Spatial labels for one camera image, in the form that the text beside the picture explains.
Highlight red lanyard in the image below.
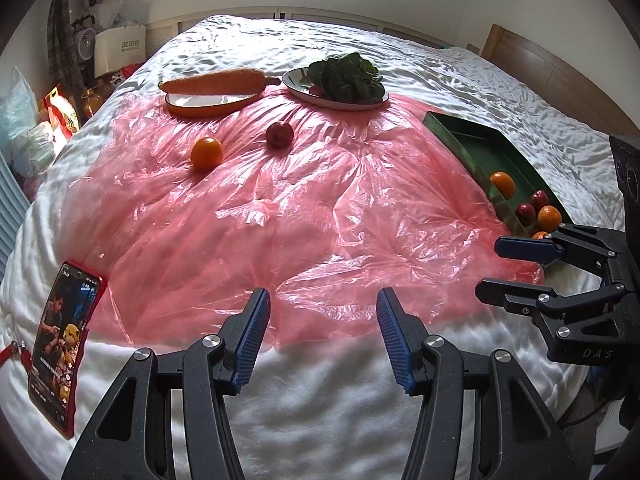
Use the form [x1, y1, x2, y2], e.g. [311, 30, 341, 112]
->
[0, 341, 33, 376]

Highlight orange oval dish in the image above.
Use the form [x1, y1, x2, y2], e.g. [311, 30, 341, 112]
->
[164, 87, 266, 119]

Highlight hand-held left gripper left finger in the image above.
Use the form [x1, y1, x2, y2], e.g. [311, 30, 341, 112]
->
[60, 287, 272, 480]

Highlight carrot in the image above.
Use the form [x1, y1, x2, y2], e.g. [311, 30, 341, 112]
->
[158, 67, 281, 97]

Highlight light blue radiator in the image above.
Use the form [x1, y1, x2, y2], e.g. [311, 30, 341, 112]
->
[0, 152, 32, 281]

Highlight green rectangular tray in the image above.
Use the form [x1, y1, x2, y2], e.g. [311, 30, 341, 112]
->
[422, 111, 576, 271]

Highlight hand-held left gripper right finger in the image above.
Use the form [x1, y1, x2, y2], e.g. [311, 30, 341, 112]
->
[376, 287, 593, 480]

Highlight phone with red case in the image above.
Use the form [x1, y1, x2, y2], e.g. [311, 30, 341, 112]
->
[27, 260, 107, 440]

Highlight white plastic bag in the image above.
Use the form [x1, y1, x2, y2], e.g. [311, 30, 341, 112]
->
[10, 125, 56, 186]

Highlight purple desk fan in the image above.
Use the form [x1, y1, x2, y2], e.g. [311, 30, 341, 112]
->
[75, 27, 98, 68]

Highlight white paper bag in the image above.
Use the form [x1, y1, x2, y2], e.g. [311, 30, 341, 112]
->
[94, 24, 147, 77]

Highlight blue plastic bag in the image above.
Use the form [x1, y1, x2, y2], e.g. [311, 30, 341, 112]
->
[0, 67, 41, 141]

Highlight wooden headboard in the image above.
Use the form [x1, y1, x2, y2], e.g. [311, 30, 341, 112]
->
[480, 23, 640, 136]

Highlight green leafy vegetable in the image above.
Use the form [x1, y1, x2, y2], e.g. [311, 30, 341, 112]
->
[306, 52, 385, 102]

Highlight pink plastic sheet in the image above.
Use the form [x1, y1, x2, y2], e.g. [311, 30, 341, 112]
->
[52, 87, 546, 348]

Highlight red and yellow box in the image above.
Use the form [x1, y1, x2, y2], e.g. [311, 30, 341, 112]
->
[37, 84, 81, 136]

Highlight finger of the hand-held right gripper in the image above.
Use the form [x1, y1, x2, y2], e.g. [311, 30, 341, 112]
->
[494, 223, 626, 277]
[475, 279, 608, 322]

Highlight red plum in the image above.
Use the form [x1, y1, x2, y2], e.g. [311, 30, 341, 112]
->
[265, 121, 294, 149]

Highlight white bed blanket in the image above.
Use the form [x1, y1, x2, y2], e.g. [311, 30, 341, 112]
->
[0, 14, 631, 480]

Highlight plaid scarf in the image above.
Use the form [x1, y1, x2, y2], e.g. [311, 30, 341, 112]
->
[46, 0, 86, 91]

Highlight white oval plate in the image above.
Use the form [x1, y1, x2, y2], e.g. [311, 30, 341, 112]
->
[281, 67, 391, 112]

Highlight clear plastic bags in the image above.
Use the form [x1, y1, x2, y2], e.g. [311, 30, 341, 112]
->
[90, 0, 131, 31]

